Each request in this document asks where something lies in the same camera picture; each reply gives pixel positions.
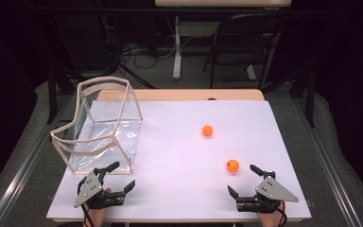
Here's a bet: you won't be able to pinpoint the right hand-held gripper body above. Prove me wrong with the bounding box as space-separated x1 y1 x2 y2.
235 176 300 214

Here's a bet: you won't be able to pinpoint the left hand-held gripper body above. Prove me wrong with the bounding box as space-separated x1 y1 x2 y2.
73 168 128 210

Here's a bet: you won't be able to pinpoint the orange ball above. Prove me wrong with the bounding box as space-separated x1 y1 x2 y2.
226 159 240 173
201 124 215 137

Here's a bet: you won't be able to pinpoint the clear bag with beige trim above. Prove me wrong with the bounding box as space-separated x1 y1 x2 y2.
50 76 144 176

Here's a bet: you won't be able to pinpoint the person's right hand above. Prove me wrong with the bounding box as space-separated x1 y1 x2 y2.
254 201 286 227

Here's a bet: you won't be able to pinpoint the person's left hand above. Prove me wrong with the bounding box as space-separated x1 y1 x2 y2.
82 187 112 227

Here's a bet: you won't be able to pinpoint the wooden table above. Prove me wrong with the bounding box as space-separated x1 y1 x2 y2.
45 89 312 224

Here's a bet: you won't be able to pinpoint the black folding chair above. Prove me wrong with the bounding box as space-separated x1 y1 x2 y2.
202 12 285 90

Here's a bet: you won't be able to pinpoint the white-legged desk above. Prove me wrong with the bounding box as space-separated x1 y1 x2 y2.
154 0 292 81

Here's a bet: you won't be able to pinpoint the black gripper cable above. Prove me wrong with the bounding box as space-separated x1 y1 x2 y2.
80 202 93 227
264 198 289 227

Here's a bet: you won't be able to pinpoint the aluminium frame rail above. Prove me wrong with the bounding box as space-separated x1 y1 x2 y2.
0 94 74 227
291 97 363 227

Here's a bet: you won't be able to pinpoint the black floor cables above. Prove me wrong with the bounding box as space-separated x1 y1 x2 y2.
119 39 178 71

